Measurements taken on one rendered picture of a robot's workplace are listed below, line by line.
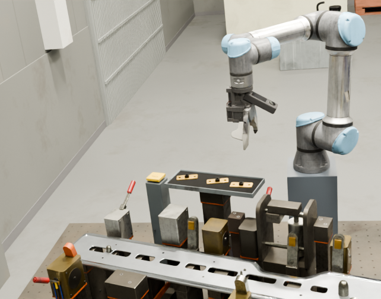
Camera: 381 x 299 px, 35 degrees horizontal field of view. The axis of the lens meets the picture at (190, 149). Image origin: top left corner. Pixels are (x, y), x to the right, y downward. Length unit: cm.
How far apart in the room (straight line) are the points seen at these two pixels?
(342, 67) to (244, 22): 744
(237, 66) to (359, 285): 80
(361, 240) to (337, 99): 76
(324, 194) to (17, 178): 277
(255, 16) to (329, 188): 731
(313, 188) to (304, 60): 552
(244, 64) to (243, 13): 773
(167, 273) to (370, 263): 94
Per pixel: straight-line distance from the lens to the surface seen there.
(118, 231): 240
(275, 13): 964
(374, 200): 464
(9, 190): 460
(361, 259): 269
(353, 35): 226
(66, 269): 214
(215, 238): 218
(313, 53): 793
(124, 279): 208
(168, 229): 226
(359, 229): 290
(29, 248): 451
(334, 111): 234
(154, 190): 244
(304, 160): 249
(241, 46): 193
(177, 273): 212
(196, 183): 235
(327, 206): 254
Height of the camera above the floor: 218
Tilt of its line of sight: 23 degrees down
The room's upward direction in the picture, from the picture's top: 6 degrees counter-clockwise
